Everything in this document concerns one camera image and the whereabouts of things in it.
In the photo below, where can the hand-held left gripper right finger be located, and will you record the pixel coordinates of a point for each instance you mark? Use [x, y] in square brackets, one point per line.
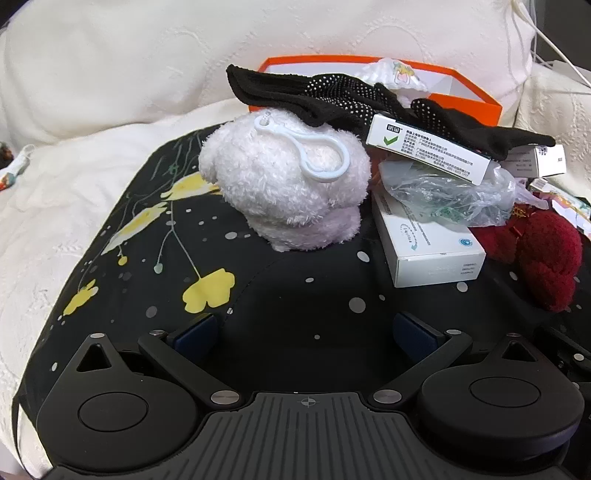
[415, 330]

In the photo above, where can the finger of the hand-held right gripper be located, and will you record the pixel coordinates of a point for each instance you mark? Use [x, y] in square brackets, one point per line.
[568, 355]

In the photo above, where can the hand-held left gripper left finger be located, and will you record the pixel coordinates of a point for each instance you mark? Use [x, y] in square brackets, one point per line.
[196, 332]

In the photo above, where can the white box with blue print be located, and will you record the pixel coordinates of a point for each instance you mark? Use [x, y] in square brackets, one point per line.
[429, 263]

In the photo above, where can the green and white medicine box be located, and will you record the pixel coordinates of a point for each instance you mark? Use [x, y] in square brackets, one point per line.
[429, 143]

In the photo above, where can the orange storage box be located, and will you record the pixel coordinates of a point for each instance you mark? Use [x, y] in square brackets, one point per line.
[466, 108]

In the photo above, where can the dark red plush toy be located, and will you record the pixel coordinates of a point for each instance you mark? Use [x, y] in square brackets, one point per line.
[549, 258]

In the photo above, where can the black floral cloth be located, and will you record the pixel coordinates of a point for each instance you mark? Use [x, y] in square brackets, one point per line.
[286, 286]

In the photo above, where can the clear plastic bag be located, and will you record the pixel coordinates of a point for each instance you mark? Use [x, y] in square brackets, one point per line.
[461, 198]

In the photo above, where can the colourful printed packet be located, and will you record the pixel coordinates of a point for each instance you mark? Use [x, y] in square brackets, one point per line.
[568, 203]

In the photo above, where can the white plush toy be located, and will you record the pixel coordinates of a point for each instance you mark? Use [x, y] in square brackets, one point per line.
[277, 194]

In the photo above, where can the white textured bedsheet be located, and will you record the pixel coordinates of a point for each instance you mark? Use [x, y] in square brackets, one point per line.
[55, 221]

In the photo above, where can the small white box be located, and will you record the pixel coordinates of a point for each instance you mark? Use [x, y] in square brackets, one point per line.
[549, 161]

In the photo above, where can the black dotted glove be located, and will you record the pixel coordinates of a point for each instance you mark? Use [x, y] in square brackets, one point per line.
[277, 92]
[508, 136]

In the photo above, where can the small colourful wrapper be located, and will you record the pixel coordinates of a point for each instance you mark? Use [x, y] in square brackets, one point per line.
[14, 173]

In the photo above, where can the white textured cushion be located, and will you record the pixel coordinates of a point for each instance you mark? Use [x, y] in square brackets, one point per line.
[554, 106]

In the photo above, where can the cartoon print white pouch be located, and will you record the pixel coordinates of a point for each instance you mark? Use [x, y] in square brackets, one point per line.
[397, 74]

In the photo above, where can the white pillow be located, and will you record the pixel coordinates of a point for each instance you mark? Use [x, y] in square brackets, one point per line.
[138, 60]

